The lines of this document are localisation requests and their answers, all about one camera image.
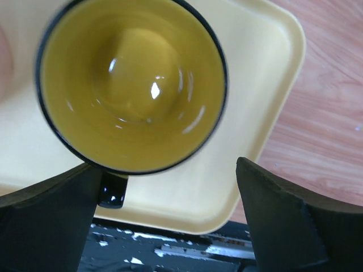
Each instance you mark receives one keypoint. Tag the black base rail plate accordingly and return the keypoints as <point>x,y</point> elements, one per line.
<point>113,246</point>

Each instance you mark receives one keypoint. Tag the yellow plastic tray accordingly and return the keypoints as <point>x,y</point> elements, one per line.
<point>264,46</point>

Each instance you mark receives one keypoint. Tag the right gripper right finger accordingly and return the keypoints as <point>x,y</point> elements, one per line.
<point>295,229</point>

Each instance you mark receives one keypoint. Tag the yellow glass mug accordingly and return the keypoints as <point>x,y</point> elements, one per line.
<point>130,87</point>

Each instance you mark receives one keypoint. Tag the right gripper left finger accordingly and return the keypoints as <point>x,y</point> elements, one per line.
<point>44,227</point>

